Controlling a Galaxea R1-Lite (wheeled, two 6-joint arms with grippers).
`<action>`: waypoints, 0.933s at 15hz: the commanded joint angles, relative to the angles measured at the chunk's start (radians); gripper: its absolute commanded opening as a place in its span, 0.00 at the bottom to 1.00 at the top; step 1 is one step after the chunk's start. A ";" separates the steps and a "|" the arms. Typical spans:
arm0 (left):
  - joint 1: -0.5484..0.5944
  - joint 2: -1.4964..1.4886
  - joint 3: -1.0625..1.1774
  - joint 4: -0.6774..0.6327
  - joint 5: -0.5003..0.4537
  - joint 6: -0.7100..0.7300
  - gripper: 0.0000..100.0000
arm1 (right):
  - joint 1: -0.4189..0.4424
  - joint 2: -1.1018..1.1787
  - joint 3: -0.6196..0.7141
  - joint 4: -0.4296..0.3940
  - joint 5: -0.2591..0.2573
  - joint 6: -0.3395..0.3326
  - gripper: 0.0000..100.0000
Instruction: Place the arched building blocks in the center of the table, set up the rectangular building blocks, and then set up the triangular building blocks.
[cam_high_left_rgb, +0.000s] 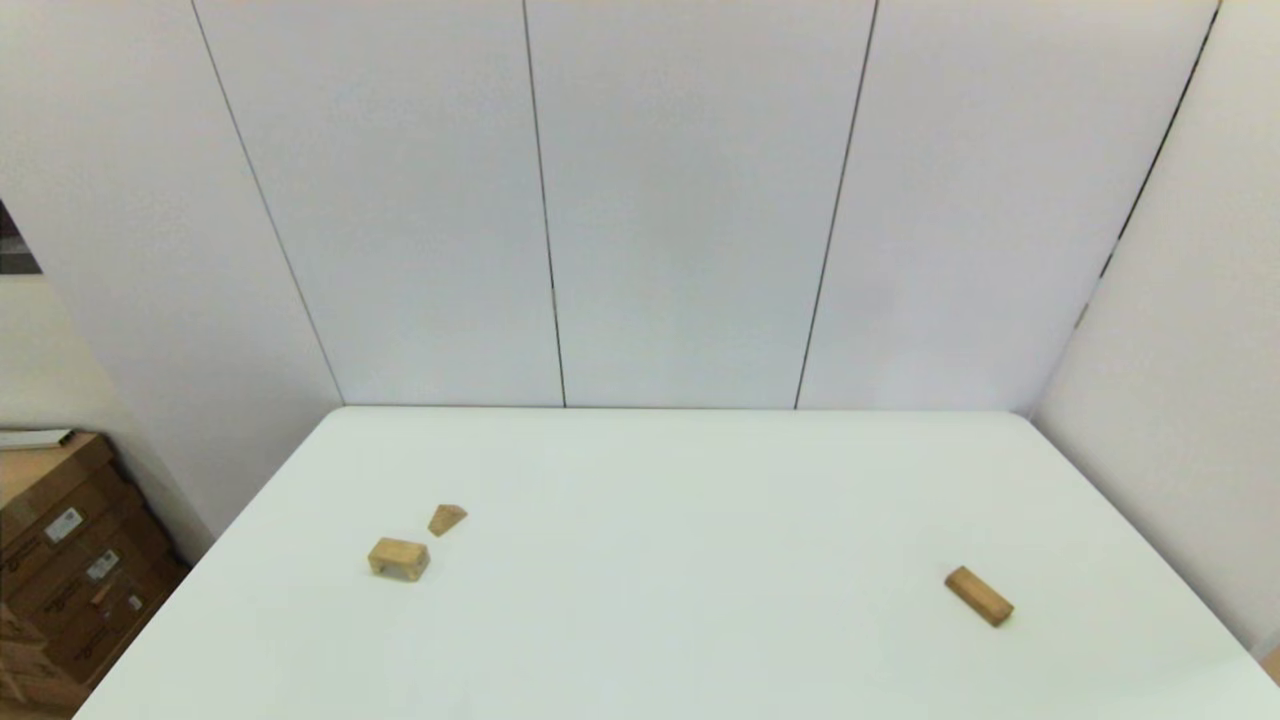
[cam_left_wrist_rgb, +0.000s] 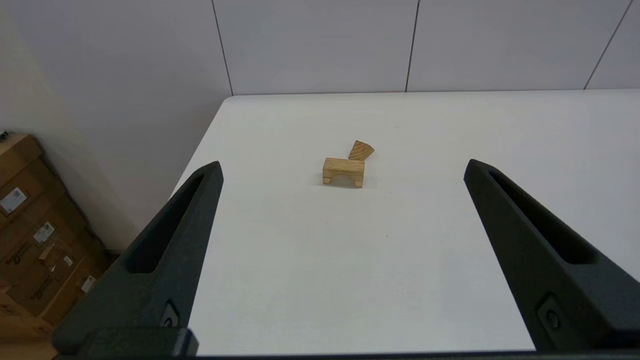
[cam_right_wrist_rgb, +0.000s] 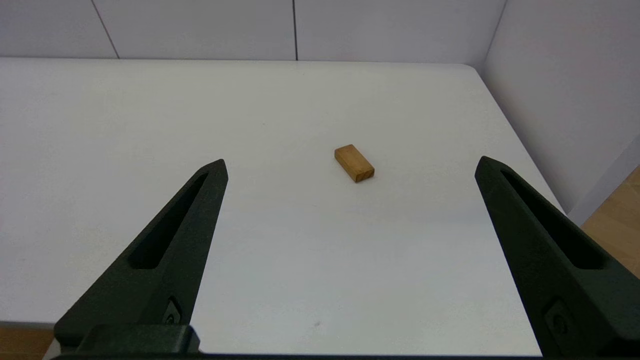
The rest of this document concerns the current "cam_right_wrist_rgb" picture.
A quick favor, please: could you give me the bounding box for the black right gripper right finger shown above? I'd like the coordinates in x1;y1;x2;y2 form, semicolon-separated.
474;156;640;358

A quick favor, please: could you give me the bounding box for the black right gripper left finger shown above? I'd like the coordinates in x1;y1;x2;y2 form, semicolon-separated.
54;159;229;351

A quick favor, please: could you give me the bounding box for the rectangular wooden building block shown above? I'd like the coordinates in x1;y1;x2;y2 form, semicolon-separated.
334;144;375;183

